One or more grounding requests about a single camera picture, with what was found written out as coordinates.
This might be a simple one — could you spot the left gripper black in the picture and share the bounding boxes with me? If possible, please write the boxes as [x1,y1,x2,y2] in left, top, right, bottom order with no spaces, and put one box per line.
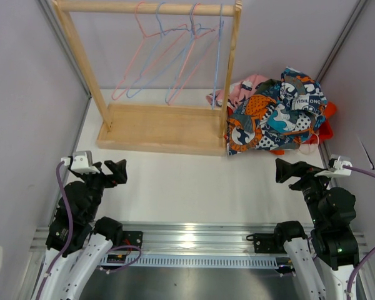
[76,159,127,219]

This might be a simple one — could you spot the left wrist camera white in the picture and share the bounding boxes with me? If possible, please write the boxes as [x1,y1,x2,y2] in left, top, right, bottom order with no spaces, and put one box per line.
[60,151,100,174]

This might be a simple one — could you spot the pink wire hanger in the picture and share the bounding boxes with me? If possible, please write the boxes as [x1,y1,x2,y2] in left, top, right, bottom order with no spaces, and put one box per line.
[111,1,188,101]
[165,2,214,105]

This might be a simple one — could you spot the wooden clothes rack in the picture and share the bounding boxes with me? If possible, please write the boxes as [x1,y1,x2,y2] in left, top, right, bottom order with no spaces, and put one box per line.
[52,1,243,156]

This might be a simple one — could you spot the blue cartoon print shorts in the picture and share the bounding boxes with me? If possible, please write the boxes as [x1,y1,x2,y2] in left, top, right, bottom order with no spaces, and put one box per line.
[226,67,328,156]

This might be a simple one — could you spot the light blue wire hanger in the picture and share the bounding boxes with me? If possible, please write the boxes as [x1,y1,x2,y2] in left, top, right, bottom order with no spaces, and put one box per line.
[211,4,224,110]

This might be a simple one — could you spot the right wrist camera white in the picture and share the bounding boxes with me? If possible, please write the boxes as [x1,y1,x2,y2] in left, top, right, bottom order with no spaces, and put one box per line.
[314,155,353,179]

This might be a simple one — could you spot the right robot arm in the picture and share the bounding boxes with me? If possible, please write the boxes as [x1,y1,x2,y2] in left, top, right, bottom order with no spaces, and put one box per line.
[272,157,359,299]

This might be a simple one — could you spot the orange shorts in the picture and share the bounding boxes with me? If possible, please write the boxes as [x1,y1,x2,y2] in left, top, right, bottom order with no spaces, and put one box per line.
[260,97,336,152]

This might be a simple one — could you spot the white slotted cable duct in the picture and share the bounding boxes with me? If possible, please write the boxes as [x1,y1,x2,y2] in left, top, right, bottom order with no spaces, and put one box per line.
[98,253,279,269]

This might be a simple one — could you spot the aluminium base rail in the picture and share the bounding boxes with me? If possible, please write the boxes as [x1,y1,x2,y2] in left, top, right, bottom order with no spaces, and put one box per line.
[29,220,371,258]

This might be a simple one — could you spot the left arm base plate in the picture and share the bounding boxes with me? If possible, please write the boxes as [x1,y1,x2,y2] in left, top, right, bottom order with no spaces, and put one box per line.
[121,231,144,248]

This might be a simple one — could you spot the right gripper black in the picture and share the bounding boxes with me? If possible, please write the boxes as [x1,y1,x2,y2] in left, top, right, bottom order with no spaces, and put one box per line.
[274,157,338,226]

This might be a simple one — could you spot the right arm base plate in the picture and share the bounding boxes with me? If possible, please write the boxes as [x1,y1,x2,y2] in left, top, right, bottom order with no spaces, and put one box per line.
[246,233,285,254]

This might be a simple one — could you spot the pink shark print shorts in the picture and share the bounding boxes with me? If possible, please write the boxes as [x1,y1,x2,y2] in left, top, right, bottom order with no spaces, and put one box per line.
[206,74,268,111]

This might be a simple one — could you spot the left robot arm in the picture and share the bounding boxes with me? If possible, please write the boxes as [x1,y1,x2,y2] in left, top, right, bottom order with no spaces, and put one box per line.
[32,154,128,299]

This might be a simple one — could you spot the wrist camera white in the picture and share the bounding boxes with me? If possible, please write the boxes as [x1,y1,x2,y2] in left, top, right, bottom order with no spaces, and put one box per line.
[60,151,100,174]
[314,155,353,179]

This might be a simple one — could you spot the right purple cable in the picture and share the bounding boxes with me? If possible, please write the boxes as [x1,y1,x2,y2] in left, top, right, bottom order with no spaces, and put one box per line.
[342,165,375,300]

